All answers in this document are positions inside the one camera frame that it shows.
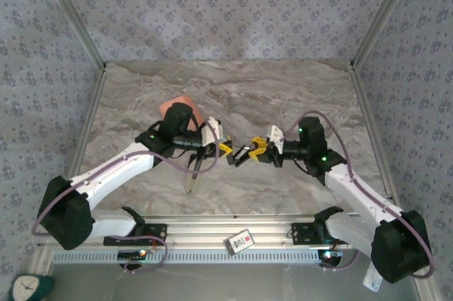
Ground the pink plastic tray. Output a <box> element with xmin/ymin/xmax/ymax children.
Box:
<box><xmin>159</xmin><ymin>93</ymin><xmax>207</xmax><ymax>131</ymax></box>

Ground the white card with red mark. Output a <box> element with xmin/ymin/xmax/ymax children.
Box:
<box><xmin>224</xmin><ymin>229</ymin><xmax>256</xmax><ymax>255</ymax></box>

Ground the small black circuit board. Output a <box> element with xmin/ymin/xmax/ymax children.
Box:
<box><xmin>317</xmin><ymin>249</ymin><xmax>345</xmax><ymax>263</ymax></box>
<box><xmin>117</xmin><ymin>249</ymin><xmax>148</xmax><ymax>261</ymax></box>

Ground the grey metal panel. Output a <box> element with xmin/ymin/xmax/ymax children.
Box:
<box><xmin>49</xmin><ymin>261</ymin><xmax>424</xmax><ymax>301</ymax></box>

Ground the dark green clock white face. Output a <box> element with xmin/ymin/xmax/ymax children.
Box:
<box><xmin>8</xmin><ymin>273</ymin><xmax>56</xmax><ymax>301</ymax></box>

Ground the aluminium table edge rail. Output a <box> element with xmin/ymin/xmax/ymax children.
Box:
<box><xmin>30</xmin><ymin>63</ymin><xmax>109</xmax><ymax>277</ymax></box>
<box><xmin>348</xmin><ymin>62</ymin><xmax>443</xmax><ymax>301</ymax></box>

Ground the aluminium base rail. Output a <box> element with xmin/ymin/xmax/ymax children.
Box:
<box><xmin>37</xmin><ymin>213</ymin><xmax>360</xmax><ymax>249</ymax></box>

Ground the grey slotted cable duct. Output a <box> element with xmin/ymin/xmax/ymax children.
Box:
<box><xmin>51</xmin><ymin>247</ymin><xmax>321</xmax><ymax>265</ymax></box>

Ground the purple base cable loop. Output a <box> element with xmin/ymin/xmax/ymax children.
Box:
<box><xmin>320</xmin><ymin>240</ymin><xmax>360</xmax><ymax>273</ymax></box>
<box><xmin>105</xmin><ymin>235</ymin><xmax>168</xmax><ymax>276</ymax></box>

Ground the aluminium frame post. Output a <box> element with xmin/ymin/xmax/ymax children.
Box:
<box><xmin>35</xmin><ymin>0</ymin><xmax>107</xmax><ymax>68</ymax></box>
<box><xmin>350</xmin><ymin>0</ymin><xmax>422</xmax><ymax>68</ymax></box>

